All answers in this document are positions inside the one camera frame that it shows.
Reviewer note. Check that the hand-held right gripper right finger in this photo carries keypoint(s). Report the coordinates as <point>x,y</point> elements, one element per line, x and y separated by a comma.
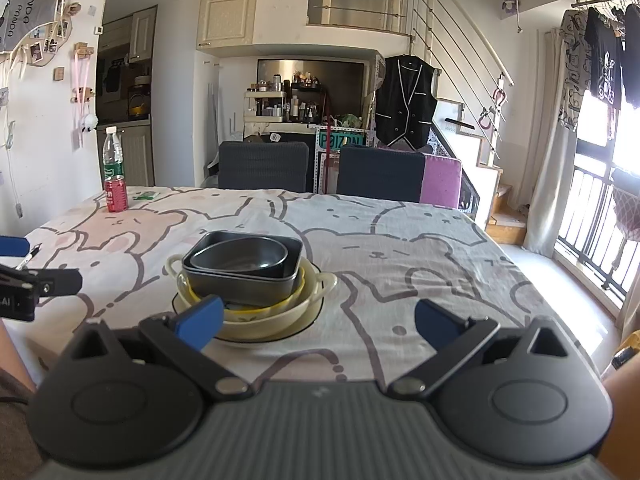
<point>440,322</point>

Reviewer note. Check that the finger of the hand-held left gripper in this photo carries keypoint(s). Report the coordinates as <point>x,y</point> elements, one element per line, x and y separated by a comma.
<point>57,281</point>
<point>17,246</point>

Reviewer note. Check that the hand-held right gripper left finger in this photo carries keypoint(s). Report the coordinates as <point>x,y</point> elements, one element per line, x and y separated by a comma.
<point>200,322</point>

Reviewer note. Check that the large rectangular steel tray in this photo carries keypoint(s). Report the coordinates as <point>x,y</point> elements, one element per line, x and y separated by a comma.
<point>235,287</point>

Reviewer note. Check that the small steel container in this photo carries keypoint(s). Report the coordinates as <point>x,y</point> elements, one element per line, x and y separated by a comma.
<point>250,257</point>

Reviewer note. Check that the white plate dark rim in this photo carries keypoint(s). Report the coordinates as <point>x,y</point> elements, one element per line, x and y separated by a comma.
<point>306,322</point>

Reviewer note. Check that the pale yellow floral bowl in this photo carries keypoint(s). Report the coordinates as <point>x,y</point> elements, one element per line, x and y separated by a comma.
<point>301,282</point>

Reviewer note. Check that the black pen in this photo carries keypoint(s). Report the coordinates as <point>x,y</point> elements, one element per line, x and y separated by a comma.
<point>29,256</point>

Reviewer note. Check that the person's left leg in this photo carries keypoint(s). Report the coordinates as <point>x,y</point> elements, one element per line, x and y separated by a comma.
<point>15,355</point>

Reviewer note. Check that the person's leg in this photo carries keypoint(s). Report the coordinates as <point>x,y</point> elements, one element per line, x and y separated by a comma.
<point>622,410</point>
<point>15,355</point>

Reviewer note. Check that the bear print tablecloth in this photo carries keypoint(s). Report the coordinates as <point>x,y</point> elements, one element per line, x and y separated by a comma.
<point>400,260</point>

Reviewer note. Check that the red soda can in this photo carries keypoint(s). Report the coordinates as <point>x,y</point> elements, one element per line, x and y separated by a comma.
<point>116,195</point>

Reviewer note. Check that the green snack packet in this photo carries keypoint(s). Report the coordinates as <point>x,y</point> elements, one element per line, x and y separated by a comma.
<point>146,195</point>

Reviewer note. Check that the green label plastic water bottle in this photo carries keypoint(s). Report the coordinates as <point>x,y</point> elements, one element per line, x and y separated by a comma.
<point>113,160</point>

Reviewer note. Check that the brown shorts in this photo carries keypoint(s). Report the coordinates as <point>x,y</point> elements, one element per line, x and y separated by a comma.
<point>17,435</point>

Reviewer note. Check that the white staircase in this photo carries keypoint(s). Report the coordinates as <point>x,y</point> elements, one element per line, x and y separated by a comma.
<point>485,195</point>

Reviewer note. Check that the purple cloth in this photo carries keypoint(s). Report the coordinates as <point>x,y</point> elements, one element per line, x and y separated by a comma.
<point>442,182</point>

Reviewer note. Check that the white plush toy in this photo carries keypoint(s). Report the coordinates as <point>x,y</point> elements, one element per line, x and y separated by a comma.
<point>88,124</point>

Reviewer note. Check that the beige kitchen cabinet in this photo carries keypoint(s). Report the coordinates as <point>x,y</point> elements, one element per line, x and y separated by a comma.
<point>137,155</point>

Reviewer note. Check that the dark grey chair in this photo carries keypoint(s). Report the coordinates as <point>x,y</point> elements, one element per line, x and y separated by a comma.
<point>262,167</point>
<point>380,175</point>

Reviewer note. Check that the cream window curtain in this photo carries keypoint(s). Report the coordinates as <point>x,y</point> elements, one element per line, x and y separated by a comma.
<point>547,185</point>

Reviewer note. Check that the black balcony railing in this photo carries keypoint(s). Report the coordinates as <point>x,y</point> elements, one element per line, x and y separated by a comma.
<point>612,220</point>

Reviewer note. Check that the person's right leg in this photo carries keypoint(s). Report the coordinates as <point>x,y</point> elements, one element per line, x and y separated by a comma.
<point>622,410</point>

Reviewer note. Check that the teal sign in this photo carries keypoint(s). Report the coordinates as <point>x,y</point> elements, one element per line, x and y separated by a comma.
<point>332,141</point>

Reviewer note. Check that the white trolley cart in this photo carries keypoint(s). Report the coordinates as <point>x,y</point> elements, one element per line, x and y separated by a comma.
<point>265,117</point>

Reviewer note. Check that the black vest white trim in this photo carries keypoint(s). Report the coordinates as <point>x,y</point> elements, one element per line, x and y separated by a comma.
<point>405,100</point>

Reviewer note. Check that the black shelf with bottles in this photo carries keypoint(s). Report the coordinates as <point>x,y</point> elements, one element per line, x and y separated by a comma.
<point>340,90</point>

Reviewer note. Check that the metal stair railing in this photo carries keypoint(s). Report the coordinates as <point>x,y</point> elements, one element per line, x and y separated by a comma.
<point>506,76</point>

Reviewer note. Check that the white patterned hanging garment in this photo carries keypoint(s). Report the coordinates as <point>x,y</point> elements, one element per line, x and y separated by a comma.
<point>575,70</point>

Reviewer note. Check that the beige upper cabinet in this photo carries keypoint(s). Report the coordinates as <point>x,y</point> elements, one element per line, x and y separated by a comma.
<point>227,17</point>

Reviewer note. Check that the black hanging t-shirt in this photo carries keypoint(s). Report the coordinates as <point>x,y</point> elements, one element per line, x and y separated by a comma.
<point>605,50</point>

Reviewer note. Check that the purple plush toy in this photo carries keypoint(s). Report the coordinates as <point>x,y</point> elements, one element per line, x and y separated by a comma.
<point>511,5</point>

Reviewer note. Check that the wall photo collage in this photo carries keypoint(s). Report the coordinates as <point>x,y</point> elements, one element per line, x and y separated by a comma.
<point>35,20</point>

